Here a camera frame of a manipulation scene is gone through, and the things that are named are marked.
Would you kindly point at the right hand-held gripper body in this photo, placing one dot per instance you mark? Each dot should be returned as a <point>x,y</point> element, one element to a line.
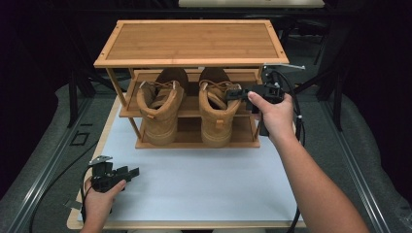
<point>270,90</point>

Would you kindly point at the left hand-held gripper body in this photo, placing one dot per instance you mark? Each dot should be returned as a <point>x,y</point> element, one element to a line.
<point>103,179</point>

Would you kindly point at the tan suede boot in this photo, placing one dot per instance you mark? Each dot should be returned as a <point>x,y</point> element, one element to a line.
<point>217,126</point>
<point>162,119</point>

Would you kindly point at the wooden shoe rack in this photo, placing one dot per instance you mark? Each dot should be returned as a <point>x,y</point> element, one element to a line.
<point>194,42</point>

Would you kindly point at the person's left hand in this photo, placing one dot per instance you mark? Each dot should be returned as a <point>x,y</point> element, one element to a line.
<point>98,202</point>

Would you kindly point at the person's right hand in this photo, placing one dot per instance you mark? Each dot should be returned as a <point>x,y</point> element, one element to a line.
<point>275,116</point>

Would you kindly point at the grey tape piece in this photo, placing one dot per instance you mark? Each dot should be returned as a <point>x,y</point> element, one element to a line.
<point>73,205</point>

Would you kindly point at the black metal stand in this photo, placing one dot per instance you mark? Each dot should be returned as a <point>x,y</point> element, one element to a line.
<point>73,103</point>
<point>336,97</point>

